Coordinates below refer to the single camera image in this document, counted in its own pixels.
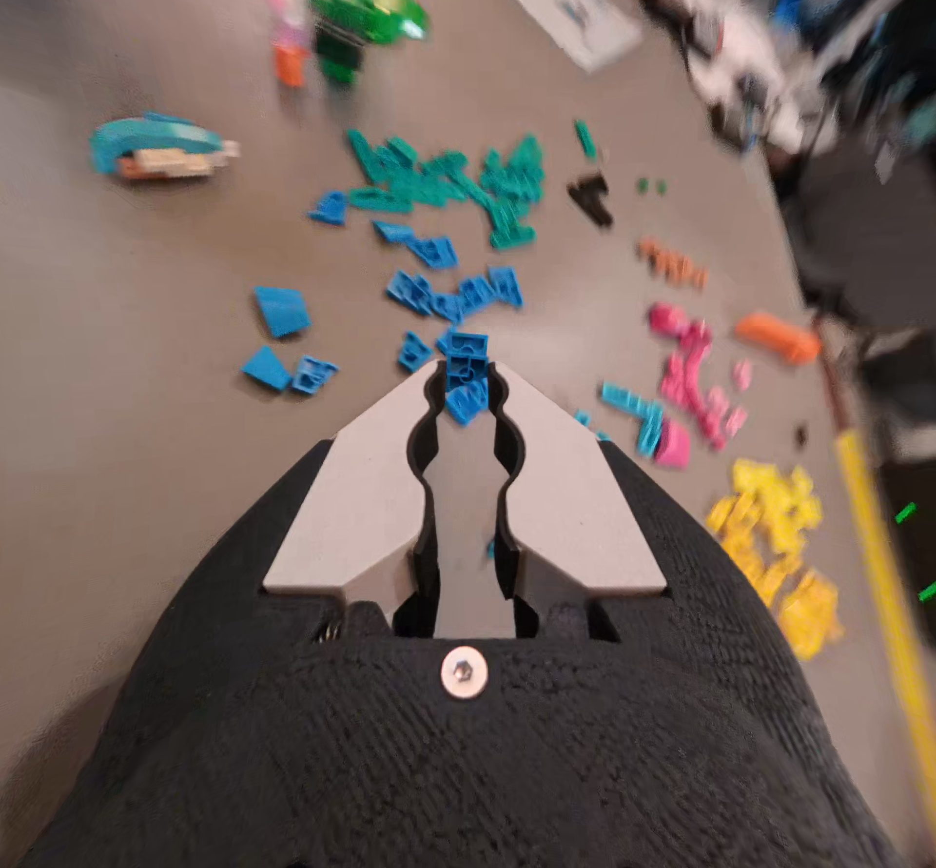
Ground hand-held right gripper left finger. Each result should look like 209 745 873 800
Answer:
262 358 447 639

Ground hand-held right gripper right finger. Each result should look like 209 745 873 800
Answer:
488 362 668 639

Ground blue angled lego brick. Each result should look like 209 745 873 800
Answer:
437 330 491 426

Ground pile of blue lego pieces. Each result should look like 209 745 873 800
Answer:
240 189 526 396

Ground turquoise angled lego plate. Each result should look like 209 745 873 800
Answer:
600 381 665 458

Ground pile of pink lego pieces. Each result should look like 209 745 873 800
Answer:
647 301 754 469

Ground pile of yellow lego pieces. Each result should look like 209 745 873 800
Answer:
704 457 844 662

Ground long orange lego piece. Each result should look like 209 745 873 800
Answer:
733 311 822 366

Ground row of small orange lego pieces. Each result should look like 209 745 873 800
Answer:
636 237 710 290

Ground black lego pieces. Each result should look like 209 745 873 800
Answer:
567 172 615 227

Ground pile of teal lego pieces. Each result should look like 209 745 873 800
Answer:
346 131 547 252

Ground teal and tan lego assembly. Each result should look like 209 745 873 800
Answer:
89 112 241 183

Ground yellow tape strip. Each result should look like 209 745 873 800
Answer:
834 429 936 818

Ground black case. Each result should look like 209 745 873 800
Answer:
779 137 936 316

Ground white sheet with black gadgets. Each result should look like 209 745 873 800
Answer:
629 0 842 156

